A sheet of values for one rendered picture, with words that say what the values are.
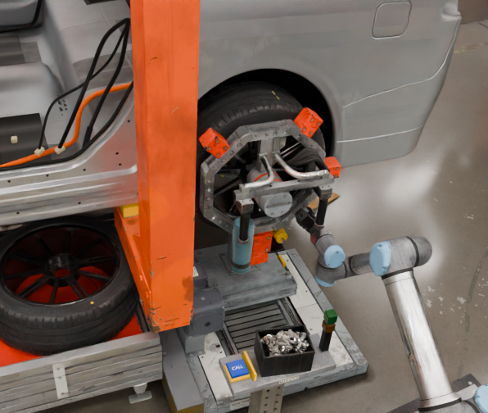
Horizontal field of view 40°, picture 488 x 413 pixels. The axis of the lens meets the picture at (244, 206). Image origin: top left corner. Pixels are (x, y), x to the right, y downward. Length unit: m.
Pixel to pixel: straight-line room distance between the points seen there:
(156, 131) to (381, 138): 1.42
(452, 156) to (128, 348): 2.90
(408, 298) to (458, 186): 2.29
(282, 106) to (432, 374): 1.18
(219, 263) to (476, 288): 1.44
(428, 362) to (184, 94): 1.20
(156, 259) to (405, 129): 1.44
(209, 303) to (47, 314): 0.67
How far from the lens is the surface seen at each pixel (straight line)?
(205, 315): 2.87
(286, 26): 2.65
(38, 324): 2.77
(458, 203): 4.43
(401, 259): 2.39
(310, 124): 2.73
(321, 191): 2.66
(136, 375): 2.92
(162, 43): 1.90
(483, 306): 3.77
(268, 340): 2.55
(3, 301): 2.85
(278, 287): 3.35
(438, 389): 2.38
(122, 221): 2.87
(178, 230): 2.29
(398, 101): 3.11
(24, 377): 2.78
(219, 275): 3.27
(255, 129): 2.68
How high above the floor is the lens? 2.51
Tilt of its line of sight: 38 degrees down
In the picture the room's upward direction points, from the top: 5 degrees clockwise
